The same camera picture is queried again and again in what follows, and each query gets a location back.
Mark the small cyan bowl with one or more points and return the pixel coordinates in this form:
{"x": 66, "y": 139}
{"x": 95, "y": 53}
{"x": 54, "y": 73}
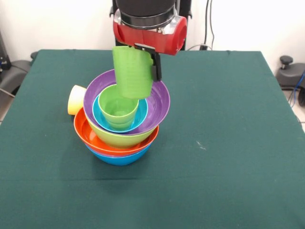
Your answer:
{"x": 143, "y": 114}

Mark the large blue bowl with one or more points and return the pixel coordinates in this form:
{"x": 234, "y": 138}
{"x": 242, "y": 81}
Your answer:
{"x": 119, "y": 161}

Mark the dark green tablecloth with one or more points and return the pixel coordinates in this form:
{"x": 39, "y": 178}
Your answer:
{"x": 190, "y": 179}

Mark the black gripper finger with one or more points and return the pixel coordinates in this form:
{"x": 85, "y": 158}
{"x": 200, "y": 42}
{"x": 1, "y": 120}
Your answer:
{"x": 156, "y": 69}

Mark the purple and green bowl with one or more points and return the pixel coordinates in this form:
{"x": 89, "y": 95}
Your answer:
{"x": 159, "y": 100}

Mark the grey pedestal foot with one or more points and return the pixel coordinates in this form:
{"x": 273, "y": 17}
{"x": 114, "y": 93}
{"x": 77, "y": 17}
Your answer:
{"x": 14, "y": 71}
{"x": 290, "y": 76}

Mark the green plastic cup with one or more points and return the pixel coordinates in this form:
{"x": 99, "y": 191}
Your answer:
{"x": 131, "y": 71}
{"x": 116, "y": 112}

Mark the yellow plastic cup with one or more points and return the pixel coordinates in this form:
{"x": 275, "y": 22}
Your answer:
{"x": 75, "y": 100}

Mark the orange-red bowl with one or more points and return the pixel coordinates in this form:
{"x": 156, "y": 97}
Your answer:
{"x": 88, "y": 133}

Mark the dark grey equipment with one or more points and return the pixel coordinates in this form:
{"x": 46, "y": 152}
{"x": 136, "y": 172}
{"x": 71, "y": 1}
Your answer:
{"x": 3, "y": 55}

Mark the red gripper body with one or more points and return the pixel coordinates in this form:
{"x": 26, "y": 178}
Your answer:
{"x": 155, "y": 40}

